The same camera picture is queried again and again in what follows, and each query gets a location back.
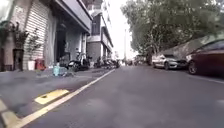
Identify row of parked motorcycles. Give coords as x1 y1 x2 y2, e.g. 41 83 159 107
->
66 49 122 72

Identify grey building with canopy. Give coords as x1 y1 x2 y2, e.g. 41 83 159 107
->
84 0 115 64

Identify silver car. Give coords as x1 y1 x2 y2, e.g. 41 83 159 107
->
151 53 188 71

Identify blue object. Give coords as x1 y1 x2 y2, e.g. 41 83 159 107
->
52 63 69 77

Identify row of trees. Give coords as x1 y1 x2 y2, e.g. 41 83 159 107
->
120 0 224 58

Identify red container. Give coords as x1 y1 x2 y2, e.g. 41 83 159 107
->
34 58 47 71

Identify potted plant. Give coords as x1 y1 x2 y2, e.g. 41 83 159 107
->
9 21 30 71
26 28 45 71

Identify white tiled building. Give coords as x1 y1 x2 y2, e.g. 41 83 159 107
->
0 0 94 72

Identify dark red car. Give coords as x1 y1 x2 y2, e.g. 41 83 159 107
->
185 39 224 77

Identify grey wall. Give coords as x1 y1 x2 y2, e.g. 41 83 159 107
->
171 31 224 61

